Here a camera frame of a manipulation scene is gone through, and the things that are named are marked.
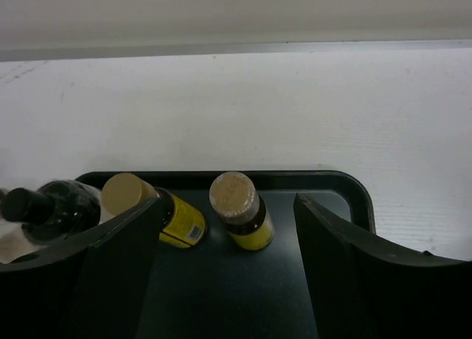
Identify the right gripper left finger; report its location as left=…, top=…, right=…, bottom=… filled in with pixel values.
left=1, top=200, right=160, bottom=338

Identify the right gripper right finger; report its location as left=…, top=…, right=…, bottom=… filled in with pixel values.
left=294, top=194, right=471, bottom=338

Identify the white powder shaker bottle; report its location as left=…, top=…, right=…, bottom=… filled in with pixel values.
left=1, top=180, right=112, bottom=264

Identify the yellow label oil bottle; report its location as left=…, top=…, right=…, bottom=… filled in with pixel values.
left=209, top=172, right=274, bottom=251
left=101, top=173, right=207, bottom=248

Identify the black plastic tray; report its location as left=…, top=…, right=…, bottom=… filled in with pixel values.
left=73, top=170, right=376, bottom=339

